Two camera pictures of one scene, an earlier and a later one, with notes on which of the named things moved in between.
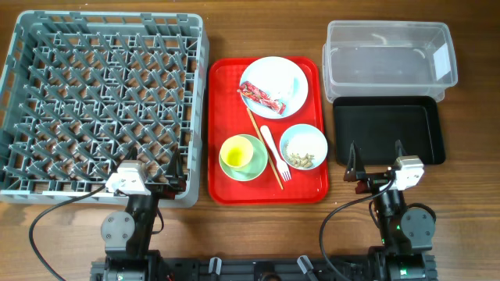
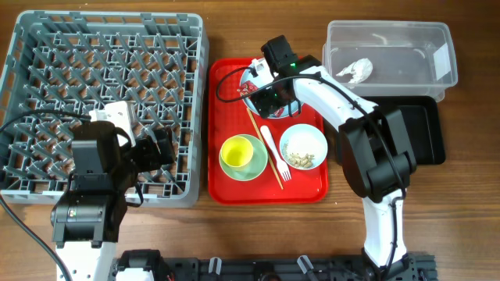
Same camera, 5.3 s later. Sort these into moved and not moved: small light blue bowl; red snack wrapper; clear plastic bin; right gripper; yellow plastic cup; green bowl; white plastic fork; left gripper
Moved: right gripper; left gripper
Not moved: small light blue bowl; red snack wrapper; white plastic fork; clear plastic bin; green bowl; yellow plastic cup
